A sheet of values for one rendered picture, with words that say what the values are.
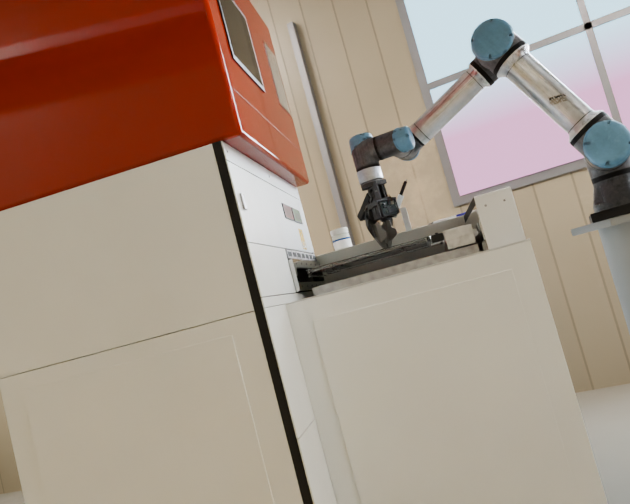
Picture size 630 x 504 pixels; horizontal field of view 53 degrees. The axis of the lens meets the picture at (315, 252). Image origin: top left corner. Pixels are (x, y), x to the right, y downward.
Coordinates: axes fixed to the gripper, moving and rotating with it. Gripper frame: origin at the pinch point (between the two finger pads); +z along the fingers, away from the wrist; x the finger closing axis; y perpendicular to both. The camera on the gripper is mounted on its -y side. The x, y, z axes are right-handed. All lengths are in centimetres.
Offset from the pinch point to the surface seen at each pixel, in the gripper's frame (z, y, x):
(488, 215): 1.1, 41.8, 5.2
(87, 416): 23, 2, -94
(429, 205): -27, -127, 118
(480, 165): -40, -100, 138
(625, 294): 31, 42, 45
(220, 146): -29, 30, -55
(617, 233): 14, 45, 45
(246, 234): -8, 30, -55
